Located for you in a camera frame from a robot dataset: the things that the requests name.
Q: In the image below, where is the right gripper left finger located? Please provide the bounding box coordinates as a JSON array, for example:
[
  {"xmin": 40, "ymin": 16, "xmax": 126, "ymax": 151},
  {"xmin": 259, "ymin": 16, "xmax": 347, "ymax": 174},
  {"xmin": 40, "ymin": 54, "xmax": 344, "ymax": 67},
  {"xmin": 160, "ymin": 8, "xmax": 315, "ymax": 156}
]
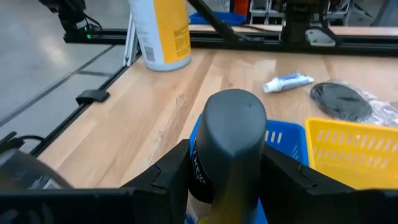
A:
[{"xmin": 0, "ymin": 139, "xmax": 191, "ymax": 224}]

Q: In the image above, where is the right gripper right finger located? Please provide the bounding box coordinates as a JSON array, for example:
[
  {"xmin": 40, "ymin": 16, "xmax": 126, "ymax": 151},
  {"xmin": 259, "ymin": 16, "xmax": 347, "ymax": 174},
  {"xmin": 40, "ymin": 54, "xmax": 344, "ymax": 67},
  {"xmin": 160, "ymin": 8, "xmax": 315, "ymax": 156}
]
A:
[{"xmin": 259, "ymin": 145, "xmax": 398, "ymax": 224}]

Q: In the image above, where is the dark grey deodorant stick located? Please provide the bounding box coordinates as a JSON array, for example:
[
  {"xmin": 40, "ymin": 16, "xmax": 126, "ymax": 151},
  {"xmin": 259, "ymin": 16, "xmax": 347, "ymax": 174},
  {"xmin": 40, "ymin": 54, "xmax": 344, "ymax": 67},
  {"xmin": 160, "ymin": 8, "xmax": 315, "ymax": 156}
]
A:
[{"xmin": 186, "ymin": 89, "xmax": 268, "ymax": 224}]

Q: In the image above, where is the white travel toothpaste tube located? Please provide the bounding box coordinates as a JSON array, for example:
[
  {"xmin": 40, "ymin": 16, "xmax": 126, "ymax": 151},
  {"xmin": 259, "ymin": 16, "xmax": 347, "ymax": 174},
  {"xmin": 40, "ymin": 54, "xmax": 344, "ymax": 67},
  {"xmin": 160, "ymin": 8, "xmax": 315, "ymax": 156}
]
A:
[{"xmin": 262, "ymin": 72, "xmax": 315, "ymax": 94}]

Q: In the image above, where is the blue slotted plastic basket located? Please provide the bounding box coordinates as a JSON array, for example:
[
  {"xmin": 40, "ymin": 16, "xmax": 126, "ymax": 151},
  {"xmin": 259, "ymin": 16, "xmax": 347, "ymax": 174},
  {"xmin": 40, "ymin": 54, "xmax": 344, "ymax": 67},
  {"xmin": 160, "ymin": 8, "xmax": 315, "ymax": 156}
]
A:
[{"xmin": 188, "ymin": 114, "xmax": 310, "ymax": 224}]

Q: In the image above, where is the yellow slotted plastic basket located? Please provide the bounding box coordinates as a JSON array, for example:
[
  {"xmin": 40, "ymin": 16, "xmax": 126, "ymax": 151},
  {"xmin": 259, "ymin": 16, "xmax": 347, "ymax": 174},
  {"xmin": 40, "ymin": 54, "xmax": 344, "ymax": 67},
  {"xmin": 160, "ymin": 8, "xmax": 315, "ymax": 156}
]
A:
[{"xmin": 304, "ymin": 117, "xmax": 398, "ymax": 190}]

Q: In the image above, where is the black disc in clear bag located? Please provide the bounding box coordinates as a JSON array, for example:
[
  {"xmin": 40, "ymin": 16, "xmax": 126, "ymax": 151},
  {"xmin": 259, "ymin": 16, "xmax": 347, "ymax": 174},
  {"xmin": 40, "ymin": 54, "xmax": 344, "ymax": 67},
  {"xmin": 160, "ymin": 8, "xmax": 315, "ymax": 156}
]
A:
[{"xmin": 309, "ymin": 80, "xmax": 398, "ymax": 127}]

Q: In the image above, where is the white and yellow wipes canister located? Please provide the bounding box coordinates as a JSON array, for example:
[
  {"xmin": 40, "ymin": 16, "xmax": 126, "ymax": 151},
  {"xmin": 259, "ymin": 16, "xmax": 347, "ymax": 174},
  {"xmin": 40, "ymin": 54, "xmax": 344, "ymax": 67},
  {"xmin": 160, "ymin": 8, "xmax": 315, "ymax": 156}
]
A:
[{"xmin": 127, "ymin": 0, "xmax": 193, "ymax": 72}]

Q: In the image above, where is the blue storage bin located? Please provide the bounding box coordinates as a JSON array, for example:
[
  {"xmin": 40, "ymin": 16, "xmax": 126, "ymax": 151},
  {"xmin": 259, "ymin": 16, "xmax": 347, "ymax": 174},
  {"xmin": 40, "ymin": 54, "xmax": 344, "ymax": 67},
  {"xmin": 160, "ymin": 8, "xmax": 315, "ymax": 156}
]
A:
[{"xmin": 188, "ymin": 11, "xmax": 248, "ymax": 26}]

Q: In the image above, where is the black device with green light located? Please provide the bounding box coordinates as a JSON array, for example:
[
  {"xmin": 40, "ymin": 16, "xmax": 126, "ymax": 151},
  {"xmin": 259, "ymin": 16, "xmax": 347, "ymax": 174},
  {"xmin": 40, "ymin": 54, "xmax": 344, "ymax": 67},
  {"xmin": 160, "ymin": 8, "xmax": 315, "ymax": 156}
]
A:
[{"xmin": 39, "ymin": 0, "xmax": 103, "ymax": 40}]

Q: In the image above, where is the black table edge bracket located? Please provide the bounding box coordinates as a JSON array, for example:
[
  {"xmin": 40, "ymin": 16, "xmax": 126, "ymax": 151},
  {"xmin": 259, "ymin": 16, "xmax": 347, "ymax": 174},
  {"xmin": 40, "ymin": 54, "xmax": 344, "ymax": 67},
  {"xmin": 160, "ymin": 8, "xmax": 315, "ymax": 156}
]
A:
[{"xmin": 75, "ymin": 89, "xmax": 111, "ymax": 106}]

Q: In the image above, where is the black table-level camera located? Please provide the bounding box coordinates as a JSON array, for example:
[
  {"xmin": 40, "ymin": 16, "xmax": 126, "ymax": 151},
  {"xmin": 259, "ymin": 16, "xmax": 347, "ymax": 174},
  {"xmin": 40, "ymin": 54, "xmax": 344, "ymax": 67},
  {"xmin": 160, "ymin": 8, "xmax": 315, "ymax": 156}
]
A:
[{"xmin": 0, "ymin": 149, "xmax": 74, "ymax": 191}]

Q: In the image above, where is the silver aluminium extrusion post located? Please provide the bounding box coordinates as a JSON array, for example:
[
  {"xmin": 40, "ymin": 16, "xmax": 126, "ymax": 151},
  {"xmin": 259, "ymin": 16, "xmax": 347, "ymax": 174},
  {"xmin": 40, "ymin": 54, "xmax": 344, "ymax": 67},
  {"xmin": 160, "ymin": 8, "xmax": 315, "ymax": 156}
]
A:
[{"xmin": 123, "ymin": 14, "xmax": 141, "ymax": 68}]

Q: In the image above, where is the black looped cable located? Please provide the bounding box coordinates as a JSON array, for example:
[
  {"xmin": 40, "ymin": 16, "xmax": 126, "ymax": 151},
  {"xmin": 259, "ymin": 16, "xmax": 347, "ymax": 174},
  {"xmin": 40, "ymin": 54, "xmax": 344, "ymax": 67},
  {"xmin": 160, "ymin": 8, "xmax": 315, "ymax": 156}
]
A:
[{"xmin": 0, "ymin": 131, "xmax": 46, "ymax": 155}]

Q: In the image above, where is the black aluminium table frame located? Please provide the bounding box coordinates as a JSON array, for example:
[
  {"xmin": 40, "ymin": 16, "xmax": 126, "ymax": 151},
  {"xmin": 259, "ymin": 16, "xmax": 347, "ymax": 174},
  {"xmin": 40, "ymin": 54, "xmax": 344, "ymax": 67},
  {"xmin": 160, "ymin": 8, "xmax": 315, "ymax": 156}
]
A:
[{"xmin": 29, "ymin": 0, "xmax": 398, "ymax": 156}]

